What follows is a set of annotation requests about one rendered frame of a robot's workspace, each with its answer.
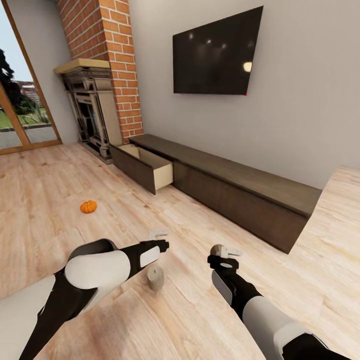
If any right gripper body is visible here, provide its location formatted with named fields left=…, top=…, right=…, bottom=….
left=210, top=255, right=238, bottom=271

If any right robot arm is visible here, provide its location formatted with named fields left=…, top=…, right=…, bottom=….
left=207, top=246, right=351, bottom=360

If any pillar candle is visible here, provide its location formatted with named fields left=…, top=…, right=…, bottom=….
left=210, top=244, right=223, bottom=257
left=147, top=266, right=165, bottom=291

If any cauldron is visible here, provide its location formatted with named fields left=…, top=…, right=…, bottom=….
left=67, top=238, right=117, bottom=262

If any pumpkin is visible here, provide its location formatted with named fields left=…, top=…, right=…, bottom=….
left=80, top=200, right=98, bottom=214

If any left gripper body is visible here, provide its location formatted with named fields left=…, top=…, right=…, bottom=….
left=154, top=239, right=167, bottom=253

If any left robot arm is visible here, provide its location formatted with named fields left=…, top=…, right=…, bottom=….
left=0, top=228, right=170, bottom=360

